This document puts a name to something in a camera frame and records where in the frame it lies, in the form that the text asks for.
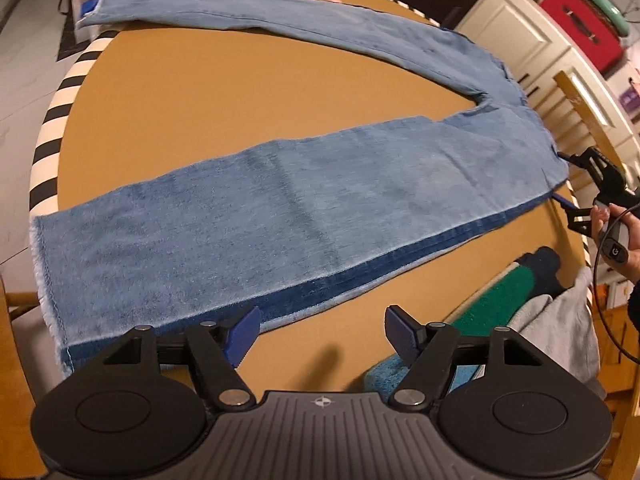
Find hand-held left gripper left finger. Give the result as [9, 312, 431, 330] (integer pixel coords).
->
[102, 305, 263, 409]

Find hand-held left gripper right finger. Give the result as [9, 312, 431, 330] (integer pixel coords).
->
[384, 305, 543, 409]

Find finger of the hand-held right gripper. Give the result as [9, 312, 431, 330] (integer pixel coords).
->
[554, 194, 598, 237]
[557, 146, 608, 176]

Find light blue knit garment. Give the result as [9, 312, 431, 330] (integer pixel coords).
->
[364, 352, 481, 398]

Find blue denim jeans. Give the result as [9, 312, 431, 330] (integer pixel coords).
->
[29, 0, 568, 376]

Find person's right hand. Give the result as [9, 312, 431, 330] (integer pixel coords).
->
[591, 205, 640, 287]

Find wooden spindle-back chair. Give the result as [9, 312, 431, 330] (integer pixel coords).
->
[520, 67, 631, 196]

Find dark navy cloth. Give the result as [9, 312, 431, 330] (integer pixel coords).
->
[515, 246, 571, 301]

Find green cloth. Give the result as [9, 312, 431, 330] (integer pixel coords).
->
[447, 265, 538, 336]

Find white sideboard cabinet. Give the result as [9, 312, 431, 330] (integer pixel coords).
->
[457, 0, 640, 161]

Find round brown striped-rim table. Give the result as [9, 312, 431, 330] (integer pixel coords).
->
[29, 0, 596, 396]

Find black cable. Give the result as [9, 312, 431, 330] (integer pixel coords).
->
[589, 204, 640, 361]

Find red box with handle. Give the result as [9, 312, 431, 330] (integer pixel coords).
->
[539, 0, 625, 75]

